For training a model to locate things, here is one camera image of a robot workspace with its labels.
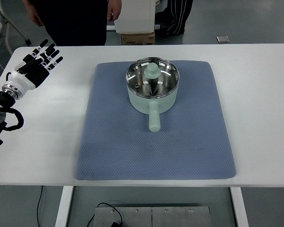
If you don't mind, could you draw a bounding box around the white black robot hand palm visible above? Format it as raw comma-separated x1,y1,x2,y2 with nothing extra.
9,61,50,91

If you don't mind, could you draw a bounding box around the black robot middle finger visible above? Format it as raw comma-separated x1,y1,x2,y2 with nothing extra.
41,50,60,66

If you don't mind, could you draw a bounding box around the person in striped trousers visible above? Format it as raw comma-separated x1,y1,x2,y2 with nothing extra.
155,0,193,37

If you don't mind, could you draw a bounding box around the small metal floor box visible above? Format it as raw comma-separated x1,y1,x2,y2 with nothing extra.
216,35,230,44

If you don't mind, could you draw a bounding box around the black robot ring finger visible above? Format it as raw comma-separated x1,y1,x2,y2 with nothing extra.
39,43,55,58

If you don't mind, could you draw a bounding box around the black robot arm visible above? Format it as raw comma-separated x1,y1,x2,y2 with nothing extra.
0,39,63,146

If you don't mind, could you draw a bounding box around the white table leg right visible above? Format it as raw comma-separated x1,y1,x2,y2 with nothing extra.
230,187,249,227

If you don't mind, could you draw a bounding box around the glass lid green knob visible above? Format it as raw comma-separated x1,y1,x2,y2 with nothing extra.
126,57,179,98

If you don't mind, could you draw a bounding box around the green pot with handle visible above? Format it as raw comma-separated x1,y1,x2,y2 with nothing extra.
127,86,178,132

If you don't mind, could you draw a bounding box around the white table leg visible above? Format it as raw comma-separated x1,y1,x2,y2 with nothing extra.
55,186,74,227
230,187,249,227

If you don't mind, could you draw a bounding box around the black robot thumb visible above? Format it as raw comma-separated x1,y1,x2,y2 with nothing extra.
18,55,44,72

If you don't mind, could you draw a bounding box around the white machine cabinet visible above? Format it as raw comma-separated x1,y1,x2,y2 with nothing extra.
106,0,156,34

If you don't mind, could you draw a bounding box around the cardboard box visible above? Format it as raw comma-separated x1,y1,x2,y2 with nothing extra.
121,32,155,45

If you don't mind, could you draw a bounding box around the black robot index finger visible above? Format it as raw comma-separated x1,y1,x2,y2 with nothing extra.
47,56,63,71

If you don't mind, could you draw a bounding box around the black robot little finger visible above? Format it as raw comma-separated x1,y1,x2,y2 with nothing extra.
30,39,48,57

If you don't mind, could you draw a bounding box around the white table leg left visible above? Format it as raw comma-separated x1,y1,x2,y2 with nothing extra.
55,186,74,227

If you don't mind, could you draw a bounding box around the person in dark clothes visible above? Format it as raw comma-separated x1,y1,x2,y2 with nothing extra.
23,0,122,46

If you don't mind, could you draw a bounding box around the blue quilted mat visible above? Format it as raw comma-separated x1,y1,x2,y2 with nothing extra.
76,61,236,181

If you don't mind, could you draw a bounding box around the black power cable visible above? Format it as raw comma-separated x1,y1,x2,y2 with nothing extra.
36,185,124,227

